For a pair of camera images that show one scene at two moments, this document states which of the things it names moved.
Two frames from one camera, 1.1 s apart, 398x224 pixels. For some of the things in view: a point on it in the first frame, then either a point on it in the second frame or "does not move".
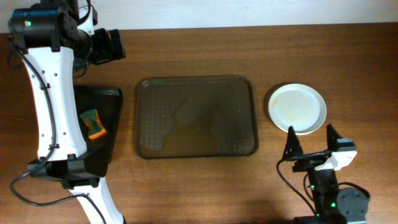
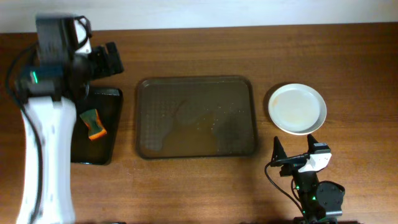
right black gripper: [311, 157] → [294, 160]
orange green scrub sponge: [91, 119] does not move
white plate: [300, 106] does not move
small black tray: [107, 101] does not move
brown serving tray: [193, 117] does not move
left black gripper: [104, 45] → [106, 59]
